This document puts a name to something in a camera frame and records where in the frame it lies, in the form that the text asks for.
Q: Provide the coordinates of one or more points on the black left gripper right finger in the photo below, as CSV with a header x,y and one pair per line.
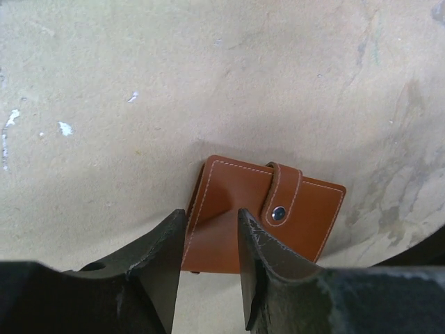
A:
x,y
285,293

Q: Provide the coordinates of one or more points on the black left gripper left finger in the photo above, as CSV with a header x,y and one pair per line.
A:
x,y
132,290

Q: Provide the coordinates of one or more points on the brown leather card holder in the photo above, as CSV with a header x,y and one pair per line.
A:
x,y
298,211

